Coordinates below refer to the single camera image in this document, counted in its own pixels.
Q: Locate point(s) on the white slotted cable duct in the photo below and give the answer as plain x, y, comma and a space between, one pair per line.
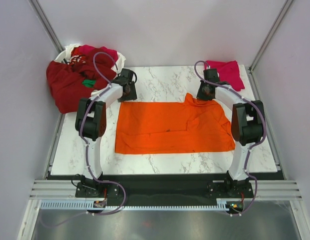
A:
91, 205

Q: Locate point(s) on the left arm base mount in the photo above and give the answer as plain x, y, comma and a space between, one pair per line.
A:
89, 188

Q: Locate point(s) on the orange t shirt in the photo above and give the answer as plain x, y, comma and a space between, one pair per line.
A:
192, 126

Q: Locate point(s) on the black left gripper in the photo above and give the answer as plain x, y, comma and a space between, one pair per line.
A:
132, 96

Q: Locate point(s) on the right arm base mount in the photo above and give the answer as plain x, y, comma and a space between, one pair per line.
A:
230, 189

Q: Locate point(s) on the green cloth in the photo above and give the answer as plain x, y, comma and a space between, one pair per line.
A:
88, 83

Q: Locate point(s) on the pink shirt in basket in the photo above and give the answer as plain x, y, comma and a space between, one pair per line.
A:
107, 59

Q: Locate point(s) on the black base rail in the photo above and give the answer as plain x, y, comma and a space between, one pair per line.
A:
168, 189

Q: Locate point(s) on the white plastic laundry basket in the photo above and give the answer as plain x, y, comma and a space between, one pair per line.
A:
92, 71

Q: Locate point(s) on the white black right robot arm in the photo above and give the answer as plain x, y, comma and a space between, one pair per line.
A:
248, 127

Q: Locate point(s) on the dark red t shirt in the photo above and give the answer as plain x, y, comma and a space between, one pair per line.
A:
66, 87

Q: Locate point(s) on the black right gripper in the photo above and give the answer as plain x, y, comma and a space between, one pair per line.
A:
199, 95

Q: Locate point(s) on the white patterned shirt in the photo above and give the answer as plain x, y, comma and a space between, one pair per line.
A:
73, 55

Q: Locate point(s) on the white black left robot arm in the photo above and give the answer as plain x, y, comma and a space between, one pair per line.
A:
91, 118

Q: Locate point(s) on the folded pink t shirt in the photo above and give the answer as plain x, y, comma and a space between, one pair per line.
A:
228, 72

